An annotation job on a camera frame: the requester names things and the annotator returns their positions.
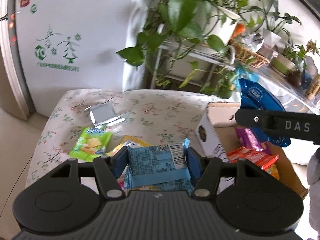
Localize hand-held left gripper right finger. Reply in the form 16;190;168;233
186;146;263;197

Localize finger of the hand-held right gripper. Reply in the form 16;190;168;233
234;107;275;133

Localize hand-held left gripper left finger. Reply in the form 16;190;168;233
51;146;128;198

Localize purple snack packet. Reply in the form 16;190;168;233
235;127;272;155

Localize blue foil snack bag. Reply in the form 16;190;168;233
237;77;292;148

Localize light blue snack packet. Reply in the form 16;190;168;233
124;137;194;190

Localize white cardboard box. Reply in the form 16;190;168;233
195;102;309;200

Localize red snack packet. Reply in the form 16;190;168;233
226;147;280;170

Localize yellow orange chips packet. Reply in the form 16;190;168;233
265;164;280;180

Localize person's right forearm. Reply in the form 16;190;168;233
307;147;320;240

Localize yellow snack packet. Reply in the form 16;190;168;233
105;135;150;157

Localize pink snack packet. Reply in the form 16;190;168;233
119;180;129;197

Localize green snack packet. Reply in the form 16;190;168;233
69;127;112;160

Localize blue plastic bag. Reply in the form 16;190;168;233
236;66;260;83

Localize brown jar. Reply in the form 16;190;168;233
306;74;320;96

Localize dark brown figurine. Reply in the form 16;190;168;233
287;71;302;86

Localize silver foil snack packet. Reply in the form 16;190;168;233
86;104;127;128

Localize floral tablecloth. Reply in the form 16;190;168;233
25;89;225;198

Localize wicker basket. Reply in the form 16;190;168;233
231;44;270;68

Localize green plant pot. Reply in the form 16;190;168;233
271;54;299;77

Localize small potted plant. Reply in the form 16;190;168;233
282;39;320;64

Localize white metal plant stand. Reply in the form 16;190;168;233
150;40;236;90

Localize small white planter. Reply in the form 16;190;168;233
261;27;283;49

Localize white planter box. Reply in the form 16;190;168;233
210;5;240;45

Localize white curtain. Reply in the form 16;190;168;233
122;0;157;92

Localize large green pothos plant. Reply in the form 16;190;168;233
115;0;260;99

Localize white refrigerator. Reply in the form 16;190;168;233
0;0;137;120

